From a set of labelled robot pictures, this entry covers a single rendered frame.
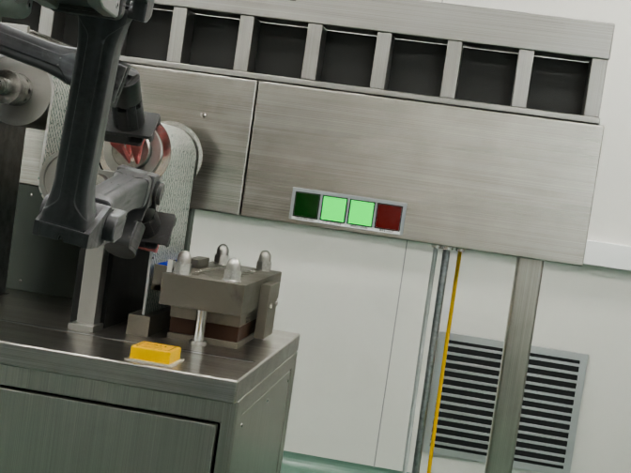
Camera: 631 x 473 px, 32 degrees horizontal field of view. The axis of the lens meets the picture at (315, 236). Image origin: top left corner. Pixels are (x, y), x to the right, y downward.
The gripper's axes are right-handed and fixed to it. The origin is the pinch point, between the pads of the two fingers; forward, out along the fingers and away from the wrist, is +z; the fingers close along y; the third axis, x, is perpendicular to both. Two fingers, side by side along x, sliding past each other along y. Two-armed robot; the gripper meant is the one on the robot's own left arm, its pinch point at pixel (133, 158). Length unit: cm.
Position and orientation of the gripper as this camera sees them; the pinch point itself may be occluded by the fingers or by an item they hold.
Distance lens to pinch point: 213.5
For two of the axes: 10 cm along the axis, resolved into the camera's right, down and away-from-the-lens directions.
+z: -0.3, 6.8, 7.3
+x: 1.8, -7.2, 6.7
